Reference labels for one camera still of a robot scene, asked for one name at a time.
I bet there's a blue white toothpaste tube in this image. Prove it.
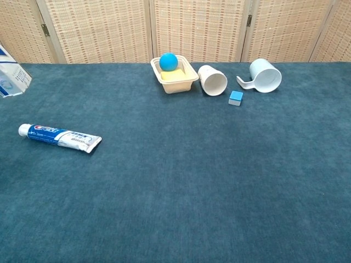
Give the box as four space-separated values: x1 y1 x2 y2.
18 123 103 153

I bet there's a blue white toothpaste box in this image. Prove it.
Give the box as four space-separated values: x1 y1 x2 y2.
0 45 33 99

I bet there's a dark blue table cloth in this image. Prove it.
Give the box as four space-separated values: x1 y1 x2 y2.
0 62 351 263

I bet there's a beige pulp tray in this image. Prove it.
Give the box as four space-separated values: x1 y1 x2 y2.
150 54 199 95

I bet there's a yellow sponge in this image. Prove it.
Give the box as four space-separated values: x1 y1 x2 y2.
160 68 186 81

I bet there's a white paper cup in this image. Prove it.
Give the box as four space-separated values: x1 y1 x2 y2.
197 64 228 96

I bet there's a small blue cube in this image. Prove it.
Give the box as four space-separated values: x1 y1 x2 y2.
228 90 244 106

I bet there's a blue ball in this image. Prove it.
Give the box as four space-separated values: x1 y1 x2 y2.
159 52 179 72

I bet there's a woven bamboo screen panel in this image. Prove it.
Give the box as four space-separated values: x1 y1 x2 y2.
240 0 338 63
309 0 351 63
0 0 59 64
36 0 154 64
149 0 253 63

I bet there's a white mug with handle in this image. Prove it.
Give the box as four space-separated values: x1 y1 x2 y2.
236 58 282 94

